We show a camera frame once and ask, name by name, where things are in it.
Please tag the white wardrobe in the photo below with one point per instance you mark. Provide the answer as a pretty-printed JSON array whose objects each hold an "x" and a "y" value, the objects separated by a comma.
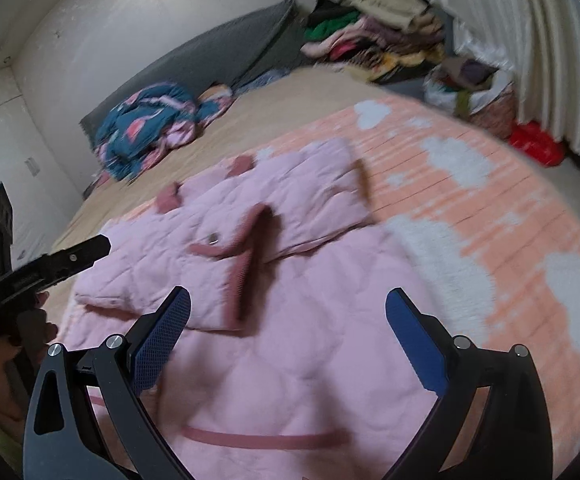
[{"x": 5, "y": 145}]

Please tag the orange white bunny blanket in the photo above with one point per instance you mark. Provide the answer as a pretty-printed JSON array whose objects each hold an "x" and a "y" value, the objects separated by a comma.
[{"x": 495, "y": 220}]

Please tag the beige bed blanket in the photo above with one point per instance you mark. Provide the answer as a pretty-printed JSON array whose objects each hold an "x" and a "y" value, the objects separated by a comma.
[{"x": 280, "y": 110}]

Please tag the pile of folded clothes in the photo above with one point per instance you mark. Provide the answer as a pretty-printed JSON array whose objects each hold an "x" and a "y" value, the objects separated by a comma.
[{"x": 380, "y": 35}]

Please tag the bag of clothes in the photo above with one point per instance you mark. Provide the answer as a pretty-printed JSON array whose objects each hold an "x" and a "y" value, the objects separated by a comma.
[{"x": 470, "y": 90}]

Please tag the grey bed headboard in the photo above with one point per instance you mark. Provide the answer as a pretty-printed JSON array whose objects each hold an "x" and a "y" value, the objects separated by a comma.
[{"x": 210, "y": 55}]

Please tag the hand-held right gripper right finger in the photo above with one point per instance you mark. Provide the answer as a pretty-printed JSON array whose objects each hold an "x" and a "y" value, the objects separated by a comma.
[{"x": 417, "y": 340}]

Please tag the person's left hand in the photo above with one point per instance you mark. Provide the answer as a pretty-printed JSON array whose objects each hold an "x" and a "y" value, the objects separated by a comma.
[{"x": 2, "y": 375}]

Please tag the pink quilted jacket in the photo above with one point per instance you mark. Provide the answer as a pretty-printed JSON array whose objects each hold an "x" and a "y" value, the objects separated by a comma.
[{"x": 295, "y": 340}]

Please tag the white satin curtain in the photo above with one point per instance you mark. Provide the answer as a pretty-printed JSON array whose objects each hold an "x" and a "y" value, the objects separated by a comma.
[{"x": 530, "y": 35}]

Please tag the red plastic bag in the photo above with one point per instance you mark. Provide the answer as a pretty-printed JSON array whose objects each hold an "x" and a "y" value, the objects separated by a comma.
[{"x": 535, "y": 142}]

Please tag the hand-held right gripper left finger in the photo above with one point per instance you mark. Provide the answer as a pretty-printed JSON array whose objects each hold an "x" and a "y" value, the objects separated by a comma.
[{"x": 162, "y": 332}]

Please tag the blue flamingo print quilt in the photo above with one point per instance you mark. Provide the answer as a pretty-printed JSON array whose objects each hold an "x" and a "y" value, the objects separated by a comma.
[{"x": 145, "y": 120}]

